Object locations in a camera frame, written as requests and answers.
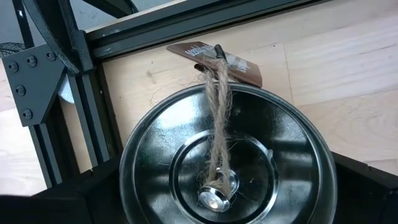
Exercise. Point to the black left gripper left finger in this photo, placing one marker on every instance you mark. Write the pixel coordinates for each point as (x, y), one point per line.
(62, 205)

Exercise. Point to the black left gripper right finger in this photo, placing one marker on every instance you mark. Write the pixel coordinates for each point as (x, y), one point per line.
(367, 202)

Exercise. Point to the jute twine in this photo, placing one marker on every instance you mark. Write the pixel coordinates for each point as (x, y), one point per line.
(218, 124)

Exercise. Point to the brown paper tag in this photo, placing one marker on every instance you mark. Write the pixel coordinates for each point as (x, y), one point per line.
(245, 73)

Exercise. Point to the grey frame gusset plate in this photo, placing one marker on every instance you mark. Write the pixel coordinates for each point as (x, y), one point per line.
(34, 87)

